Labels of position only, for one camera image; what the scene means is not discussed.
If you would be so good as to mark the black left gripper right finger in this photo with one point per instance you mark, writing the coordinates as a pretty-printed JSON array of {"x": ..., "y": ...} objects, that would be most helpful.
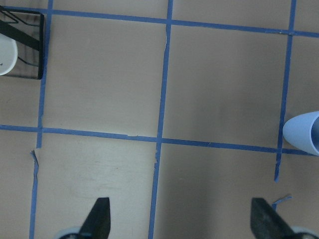
[{"x": 265, "y": 223}]

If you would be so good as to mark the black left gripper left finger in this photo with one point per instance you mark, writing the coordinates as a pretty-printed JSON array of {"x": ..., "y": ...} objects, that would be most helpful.
[{"x": 97, "y": 223}]

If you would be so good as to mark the light blue plastic cup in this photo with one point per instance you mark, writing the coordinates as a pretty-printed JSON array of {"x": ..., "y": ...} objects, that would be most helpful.
[{"x": 302, "y": 132}]

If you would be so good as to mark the white mug near rack end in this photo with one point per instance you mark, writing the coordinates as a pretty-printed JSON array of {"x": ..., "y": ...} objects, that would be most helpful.
[{"x": 8, "y": 54}]

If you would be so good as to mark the black wire mug rack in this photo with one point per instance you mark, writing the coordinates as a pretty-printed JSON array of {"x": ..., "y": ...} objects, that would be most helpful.
[{"x": 26, "y": 27}]

